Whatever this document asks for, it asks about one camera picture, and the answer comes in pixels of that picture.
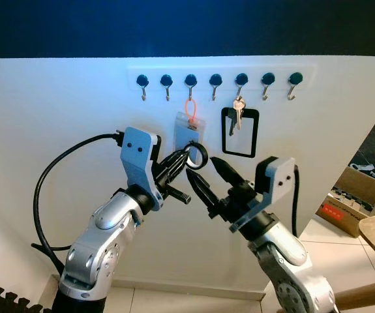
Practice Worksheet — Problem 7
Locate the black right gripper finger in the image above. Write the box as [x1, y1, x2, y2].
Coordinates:
[186, 171, 220, 218]
[210, 156, 247, 192]

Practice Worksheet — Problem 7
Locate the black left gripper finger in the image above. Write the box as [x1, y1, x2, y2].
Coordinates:
[163, 147, 193, 171]
[166, 159, 193, 187]

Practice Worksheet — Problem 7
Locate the black round ring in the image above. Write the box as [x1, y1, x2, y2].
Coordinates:
[185, 142, 209, 171]

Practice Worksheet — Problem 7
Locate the clear badge holder orange loop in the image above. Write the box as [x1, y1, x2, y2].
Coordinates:
[173, 98, 206, 155]

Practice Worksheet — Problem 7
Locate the black knob metal hook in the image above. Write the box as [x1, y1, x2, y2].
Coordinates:
[185, 74, 198, 100]
[160, 74, 173, 102]
[209, 73, 222, 101]
[261, 72, 275, 101]
[137, 74, 149, 102]
[287, 72, 303, 101]
[235, 72, 248, 100]

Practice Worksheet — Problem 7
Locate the open cardboard box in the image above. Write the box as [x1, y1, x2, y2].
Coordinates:
[316, 165, 375, 237]

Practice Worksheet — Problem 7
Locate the wooden table leg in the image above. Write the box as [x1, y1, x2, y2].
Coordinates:
[333, 278, 375, 312]

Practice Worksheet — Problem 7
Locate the black foam floor mat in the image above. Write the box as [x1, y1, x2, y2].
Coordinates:
[0, 278, 52, 313]

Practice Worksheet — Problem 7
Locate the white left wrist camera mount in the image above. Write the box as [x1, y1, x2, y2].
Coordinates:
[120, 127, 162, 211]

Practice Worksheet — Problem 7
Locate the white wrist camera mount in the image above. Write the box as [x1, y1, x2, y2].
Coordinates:
[120, 127, 162, 211]
[229, 156, 297, 233]

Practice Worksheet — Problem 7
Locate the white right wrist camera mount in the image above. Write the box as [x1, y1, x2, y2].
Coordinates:
[229, 156, 297, 233]

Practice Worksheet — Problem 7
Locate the black strap loop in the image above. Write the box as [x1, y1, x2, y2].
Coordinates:
[220, 107, 260, 158]

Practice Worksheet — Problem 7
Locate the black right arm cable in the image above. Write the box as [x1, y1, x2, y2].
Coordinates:
[292, 165, 301, 238]

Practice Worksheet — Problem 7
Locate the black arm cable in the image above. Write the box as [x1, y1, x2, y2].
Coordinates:
[32, 132, 124, 275]
[292, 165, 301, 238]

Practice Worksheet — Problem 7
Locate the white wall hook rack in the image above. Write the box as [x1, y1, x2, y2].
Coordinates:
[127, 63, 319, 93]

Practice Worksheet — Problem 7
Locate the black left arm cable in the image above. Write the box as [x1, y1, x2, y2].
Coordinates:
[32, 132, 124, 275]

